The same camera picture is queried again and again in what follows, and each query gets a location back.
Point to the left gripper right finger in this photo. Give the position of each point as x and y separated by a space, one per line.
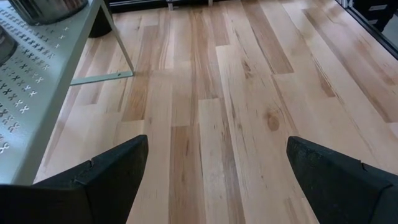
342 189

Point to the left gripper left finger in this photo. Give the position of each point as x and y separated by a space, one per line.
93 193

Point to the candle jar with floral label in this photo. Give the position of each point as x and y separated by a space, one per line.
46 11

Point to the green perforated metal shelf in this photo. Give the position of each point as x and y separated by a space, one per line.
37 87

